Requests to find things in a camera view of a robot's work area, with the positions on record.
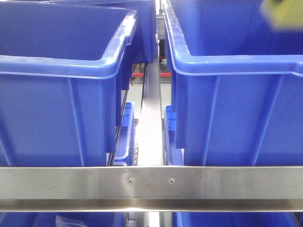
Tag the yellow foam block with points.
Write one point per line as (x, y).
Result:
(283, 15)

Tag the stainless steel shelf rack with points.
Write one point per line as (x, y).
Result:
(158, 188)

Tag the red metal workbench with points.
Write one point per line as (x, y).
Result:
(144, 70)

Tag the blue bin lower right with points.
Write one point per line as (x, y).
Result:
(174, 157)

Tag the blue plastic bin right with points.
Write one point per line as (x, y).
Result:
(238, 84)

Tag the blue plastic bin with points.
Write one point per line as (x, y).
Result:
(60, 82)
(238, 84)

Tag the blue plastic bin left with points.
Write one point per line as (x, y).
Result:
(60, 82)

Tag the blue bin lower left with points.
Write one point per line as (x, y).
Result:
(123, 157)

